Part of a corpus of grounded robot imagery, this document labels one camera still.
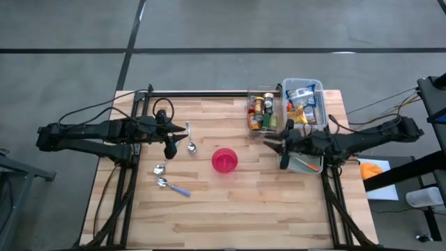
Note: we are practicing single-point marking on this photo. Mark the grey metal table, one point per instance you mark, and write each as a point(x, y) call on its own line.
point(14, 181)

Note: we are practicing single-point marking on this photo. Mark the dark green jar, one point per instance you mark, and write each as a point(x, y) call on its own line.
point(266, 122)

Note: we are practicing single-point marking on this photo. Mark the orange cloth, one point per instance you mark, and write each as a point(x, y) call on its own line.
point(370, 171)

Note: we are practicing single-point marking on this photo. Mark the narrow clear jar container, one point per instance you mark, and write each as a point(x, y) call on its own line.
point(252, 91)

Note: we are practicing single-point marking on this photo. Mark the furikake jar with gold lid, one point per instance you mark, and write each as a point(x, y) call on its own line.
point(259, 108)

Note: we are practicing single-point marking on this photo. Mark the white paper sheet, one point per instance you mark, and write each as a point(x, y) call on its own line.
point(383, 190)

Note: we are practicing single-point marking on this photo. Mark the black side table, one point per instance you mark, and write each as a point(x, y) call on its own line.
point(432, 101)

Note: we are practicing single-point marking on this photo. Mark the clear plastic snack bin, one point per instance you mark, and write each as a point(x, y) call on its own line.
point(322, 104)

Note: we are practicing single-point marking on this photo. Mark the jar with silver lid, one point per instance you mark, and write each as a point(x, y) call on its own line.
point(268, 99)

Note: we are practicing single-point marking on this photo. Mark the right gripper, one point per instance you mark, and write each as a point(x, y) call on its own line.
point(306, 143)

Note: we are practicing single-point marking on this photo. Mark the clear plastic utensil tub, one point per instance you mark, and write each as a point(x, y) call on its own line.
point(294, 170)

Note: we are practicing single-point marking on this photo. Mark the blue and yellow snack bag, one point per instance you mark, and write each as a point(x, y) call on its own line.
point(301, 92)

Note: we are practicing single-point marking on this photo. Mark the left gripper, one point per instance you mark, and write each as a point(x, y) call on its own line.
point(153, 130)

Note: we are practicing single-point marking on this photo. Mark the grey roll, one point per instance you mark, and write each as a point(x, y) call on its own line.
point(423, 197)

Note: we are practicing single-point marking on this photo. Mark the pale green jar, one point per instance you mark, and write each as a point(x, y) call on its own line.
point(274, 122)

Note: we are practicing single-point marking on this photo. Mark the pink plastic bowl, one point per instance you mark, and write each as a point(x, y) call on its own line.
point(224, 160)

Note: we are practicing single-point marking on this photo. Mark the black diagonal beam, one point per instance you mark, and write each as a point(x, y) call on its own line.
point(400, 174)

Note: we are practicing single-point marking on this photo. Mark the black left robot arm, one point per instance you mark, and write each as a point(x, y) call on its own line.
point(87, 134)

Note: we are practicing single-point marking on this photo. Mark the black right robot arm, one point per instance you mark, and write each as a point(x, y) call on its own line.
point(366, 139)

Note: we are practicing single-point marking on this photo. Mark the small black floor object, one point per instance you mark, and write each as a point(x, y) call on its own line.
point(423, 238)

